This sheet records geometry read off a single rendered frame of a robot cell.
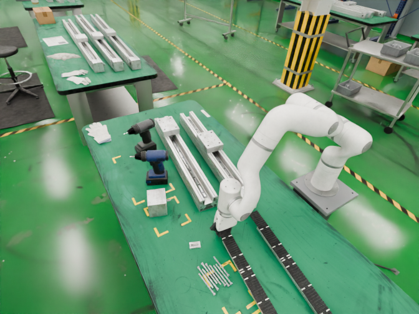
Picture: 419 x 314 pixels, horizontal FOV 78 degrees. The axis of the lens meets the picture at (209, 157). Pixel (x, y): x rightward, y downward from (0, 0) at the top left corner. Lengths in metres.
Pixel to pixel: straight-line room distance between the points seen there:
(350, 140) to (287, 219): 0.49
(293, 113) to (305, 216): 0.69
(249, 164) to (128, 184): 0.80
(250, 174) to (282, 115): 0.24
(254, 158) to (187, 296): 0.61
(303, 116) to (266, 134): 0.14
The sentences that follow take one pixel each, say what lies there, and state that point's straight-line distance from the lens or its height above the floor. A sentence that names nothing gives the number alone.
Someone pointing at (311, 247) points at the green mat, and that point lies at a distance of 1.38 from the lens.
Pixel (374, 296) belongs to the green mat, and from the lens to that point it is 1.39.
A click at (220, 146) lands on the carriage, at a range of 1.58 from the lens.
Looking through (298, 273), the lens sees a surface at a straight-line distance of 1.25.
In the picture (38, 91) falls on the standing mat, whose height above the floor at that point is 0.02.
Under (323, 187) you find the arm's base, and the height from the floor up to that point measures 0.85.
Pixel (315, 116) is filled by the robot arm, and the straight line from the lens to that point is 0.97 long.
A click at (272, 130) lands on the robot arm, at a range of 0.92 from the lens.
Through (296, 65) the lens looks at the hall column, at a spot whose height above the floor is 0.41.
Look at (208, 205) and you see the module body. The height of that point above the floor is 0.81.
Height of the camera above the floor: 1.87
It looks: 41 degrees down
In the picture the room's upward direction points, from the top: 4 degrees clockwise
